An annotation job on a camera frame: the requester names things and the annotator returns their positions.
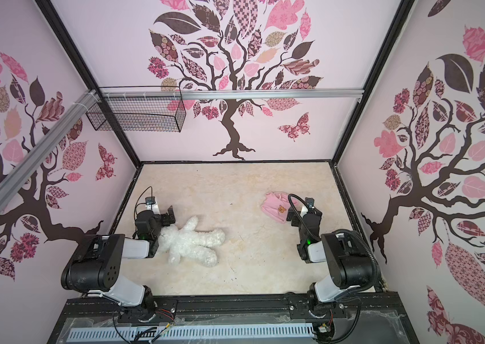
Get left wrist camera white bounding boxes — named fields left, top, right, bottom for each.
left=145, top=196, right=159, bottom=214

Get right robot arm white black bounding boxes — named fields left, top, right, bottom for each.
left=287, top=206, right=380, bottom=303

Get aluminium rail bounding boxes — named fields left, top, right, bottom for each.
left=102, top=88, right=364, bottom=100
left=0, top=90, right=99, bottom=212

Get left aluminium rail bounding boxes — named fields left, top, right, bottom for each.
left=0, top=90, right=99, bottom=212

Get black wire basket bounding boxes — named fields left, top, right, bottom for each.
left=86, top=86, right=187, bottom=133

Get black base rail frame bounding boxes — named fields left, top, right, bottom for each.
left=49, top=292, right=418, bottom=343

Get pink teddy hoodie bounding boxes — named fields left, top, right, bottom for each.
left=260, top=191, right=290, bottom=224

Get left black camera cable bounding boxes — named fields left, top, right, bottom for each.
left=133, top=185, right=154, bottom=220

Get white slotted cable duct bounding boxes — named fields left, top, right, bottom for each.
left=63, top=323, right=315, bottom=343

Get right black corrugated cable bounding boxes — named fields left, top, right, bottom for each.
left=287, top=193, right=381, bottom=298

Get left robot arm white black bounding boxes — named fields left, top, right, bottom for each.
left=60, top=206, right=176, bottom=312

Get back aluminium rail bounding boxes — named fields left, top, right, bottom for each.
left=102, top=88, right=364, bottom=100

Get white teddy bear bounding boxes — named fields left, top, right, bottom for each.
left=157, top=216, right=226, bottom=267

